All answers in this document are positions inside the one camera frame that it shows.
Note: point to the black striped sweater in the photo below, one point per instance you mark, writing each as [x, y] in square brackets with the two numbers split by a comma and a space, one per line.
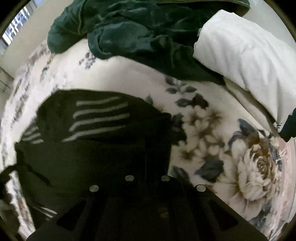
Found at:
[103, 117]

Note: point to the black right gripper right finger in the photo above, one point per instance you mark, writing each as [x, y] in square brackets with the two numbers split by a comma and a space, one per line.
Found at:
[187, 212]

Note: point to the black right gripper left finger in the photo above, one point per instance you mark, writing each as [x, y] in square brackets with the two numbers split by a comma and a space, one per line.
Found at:
[96, 190]

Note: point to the dark green plush blanket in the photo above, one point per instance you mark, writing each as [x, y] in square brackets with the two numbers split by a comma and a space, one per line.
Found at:
[158, 34]

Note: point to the window with metal grille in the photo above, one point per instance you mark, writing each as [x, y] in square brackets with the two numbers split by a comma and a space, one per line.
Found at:
[14, 14]

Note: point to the floral bed blanket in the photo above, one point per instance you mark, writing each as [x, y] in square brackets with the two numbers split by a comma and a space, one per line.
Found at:
[219, 140]

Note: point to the white folded clothes pile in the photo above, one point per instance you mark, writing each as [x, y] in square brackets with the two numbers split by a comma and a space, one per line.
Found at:
[255, 60]

